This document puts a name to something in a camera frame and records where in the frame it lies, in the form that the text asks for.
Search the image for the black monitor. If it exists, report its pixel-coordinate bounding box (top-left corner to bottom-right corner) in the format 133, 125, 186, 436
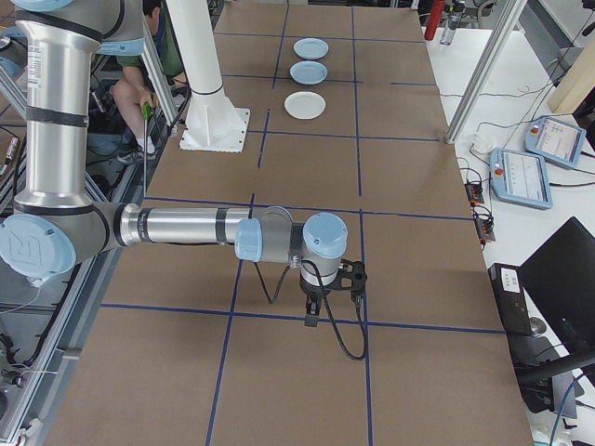
518, 216, 595, 363

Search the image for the small black orange relay box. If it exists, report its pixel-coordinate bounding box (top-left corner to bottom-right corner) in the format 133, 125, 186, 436
472, 217, 497, 245
464, 178, 487, 208

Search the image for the aluminium profile post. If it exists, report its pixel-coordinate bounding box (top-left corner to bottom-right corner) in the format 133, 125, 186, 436
439, 0, 531, 146

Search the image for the person in green shirt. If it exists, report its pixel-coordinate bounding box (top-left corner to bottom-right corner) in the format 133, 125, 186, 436
113, 0, 192, 164

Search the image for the black computer box white label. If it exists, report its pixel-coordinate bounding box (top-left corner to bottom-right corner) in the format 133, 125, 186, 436
486, 262, 548, 338

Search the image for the light wooden board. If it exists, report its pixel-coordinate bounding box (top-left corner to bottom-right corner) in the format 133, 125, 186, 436
548, 46, 595, 116

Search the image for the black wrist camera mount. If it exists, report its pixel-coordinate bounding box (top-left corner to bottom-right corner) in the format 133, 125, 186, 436
335, 259, 369, 295

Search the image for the blue teach pendant tablet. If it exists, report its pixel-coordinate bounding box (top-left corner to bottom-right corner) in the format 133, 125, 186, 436
523, 115, 588, 169
488, 147, 554, 211

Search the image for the bare person forearm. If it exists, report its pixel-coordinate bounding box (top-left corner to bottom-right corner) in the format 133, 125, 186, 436
125, 67, 152, 94

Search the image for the black monitor stand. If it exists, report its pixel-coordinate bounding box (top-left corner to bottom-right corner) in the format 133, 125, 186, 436
513, 343, 595, 417

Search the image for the blue cable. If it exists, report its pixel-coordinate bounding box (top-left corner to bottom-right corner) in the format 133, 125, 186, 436
550, 371, 586, 446

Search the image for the green-handled reach stick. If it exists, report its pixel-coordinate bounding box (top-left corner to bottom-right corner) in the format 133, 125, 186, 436
140, 101, 154, 197

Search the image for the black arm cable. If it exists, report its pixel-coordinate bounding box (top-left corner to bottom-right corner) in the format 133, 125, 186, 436
253, 258, 292, 306

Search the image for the white round plate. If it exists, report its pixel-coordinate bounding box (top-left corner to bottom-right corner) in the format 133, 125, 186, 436
284, 91, 326, 121

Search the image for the clear bottle with black cap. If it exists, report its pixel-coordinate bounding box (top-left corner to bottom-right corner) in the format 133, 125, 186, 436
439, 0, 466, 46

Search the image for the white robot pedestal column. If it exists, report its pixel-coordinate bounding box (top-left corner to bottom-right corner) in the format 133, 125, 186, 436
165, 0, 244, 151

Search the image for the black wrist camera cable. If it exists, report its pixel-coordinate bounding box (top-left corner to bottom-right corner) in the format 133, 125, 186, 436
304, 259, 369, 361

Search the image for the light blue round plate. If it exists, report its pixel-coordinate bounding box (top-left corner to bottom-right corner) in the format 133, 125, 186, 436
289, 60, 329, 87
292, 37, 331, 61

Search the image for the white square base plate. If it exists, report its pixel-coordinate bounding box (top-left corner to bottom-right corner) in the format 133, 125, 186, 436
178, 106, 251, 154

